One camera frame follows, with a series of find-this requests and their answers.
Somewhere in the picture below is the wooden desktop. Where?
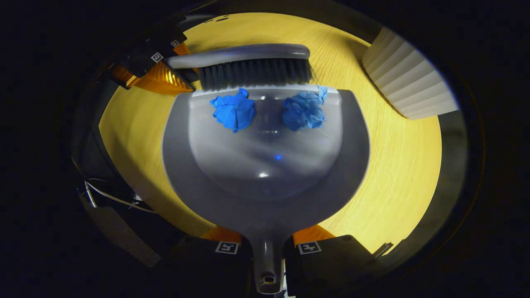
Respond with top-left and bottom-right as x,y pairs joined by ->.
99,12 -> 443,254

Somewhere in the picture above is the white cable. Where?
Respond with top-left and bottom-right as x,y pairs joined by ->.
84,179 -> 156,214

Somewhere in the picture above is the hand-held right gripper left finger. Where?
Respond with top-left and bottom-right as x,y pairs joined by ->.
164,226 -> 254,298

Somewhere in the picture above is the small grey broom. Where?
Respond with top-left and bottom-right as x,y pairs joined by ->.
167,43 -> 315,92

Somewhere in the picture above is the pale blue paper ball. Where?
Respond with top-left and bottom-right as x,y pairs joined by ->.
282,85 -> 328,132

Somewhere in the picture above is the white ribbed garbage bin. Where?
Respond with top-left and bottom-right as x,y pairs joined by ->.
362,27 -> 459,120

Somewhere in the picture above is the grey dustpan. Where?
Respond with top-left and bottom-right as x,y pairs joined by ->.
162,86 -> 370,295

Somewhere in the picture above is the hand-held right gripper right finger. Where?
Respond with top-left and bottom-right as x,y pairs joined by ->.
284,224 -> 379,298

